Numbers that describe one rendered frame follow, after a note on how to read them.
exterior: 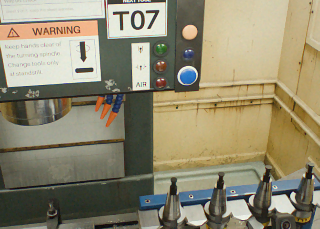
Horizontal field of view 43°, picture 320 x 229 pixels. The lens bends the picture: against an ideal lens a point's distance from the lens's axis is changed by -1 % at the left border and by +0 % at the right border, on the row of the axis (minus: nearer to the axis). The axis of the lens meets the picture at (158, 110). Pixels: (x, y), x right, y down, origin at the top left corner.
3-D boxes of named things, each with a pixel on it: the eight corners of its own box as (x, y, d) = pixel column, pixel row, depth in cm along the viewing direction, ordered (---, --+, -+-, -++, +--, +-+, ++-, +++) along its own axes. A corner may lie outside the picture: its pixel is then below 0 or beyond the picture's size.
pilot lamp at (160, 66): (167, 72, 72) (167, 60, 71) (155, 73, 71) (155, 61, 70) (166, 71, 72) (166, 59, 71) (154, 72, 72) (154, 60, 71)
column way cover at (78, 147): (128, 179, 160) (123, 53, 135) (1, 191, 152) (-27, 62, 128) (126, 171, 164) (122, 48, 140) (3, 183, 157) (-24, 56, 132)
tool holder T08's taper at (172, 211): (180, 205, 98) (181, 184, 95) (183, 219, 94) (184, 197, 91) (162, 207, 98) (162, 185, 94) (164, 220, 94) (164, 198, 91)
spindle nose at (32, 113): (75, 93, 101) (71, 46, 96) (69, 125, 87) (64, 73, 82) (9, 95, 100) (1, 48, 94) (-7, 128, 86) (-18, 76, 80)
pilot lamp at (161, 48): (167, 55, 70) (168, 43, 69) (155, 55, 70) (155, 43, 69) (167, 54, 71) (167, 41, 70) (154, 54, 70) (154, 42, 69)
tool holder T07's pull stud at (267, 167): (268, 177, 97) (271, 164, 95) (270, 181, 95) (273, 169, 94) (261, 177, 97) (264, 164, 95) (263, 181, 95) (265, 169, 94)
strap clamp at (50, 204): (61, 252, 127) (55, 216, 120) (50, 253, 126) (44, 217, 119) (62, 223, 138) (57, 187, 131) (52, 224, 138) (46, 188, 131)
